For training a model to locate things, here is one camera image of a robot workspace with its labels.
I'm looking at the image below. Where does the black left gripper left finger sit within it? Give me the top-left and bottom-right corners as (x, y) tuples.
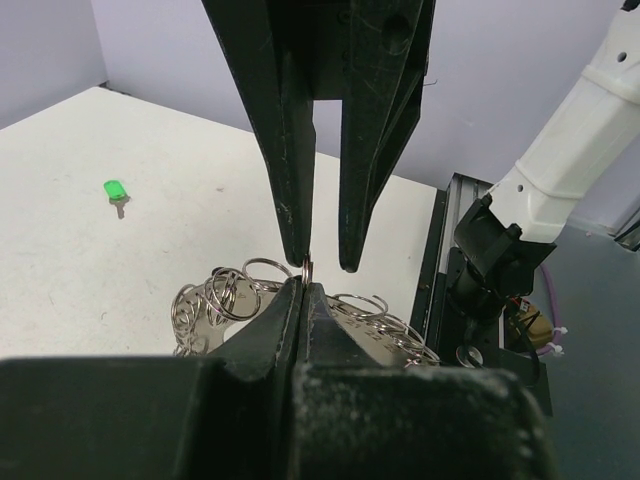
(199, 277), (304, 479)

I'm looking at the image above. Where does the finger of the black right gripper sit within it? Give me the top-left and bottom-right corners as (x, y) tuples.
(338, 1), (435, 273)
(199, 0), (319, 266)

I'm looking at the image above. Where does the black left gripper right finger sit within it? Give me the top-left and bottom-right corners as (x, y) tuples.
(302, 280), (401, 480)

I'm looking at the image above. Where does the metal disc with key rings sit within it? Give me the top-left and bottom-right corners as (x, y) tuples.
(170, 258), (442, 367)

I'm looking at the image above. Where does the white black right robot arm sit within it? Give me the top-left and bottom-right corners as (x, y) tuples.
(204, 1), (639, 321)

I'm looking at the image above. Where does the key with green cap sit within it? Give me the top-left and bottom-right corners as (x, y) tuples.
(103, 180), (130, 220)

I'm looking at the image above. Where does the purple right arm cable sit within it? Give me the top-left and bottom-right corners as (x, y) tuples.
(542, 264), (569, 359)

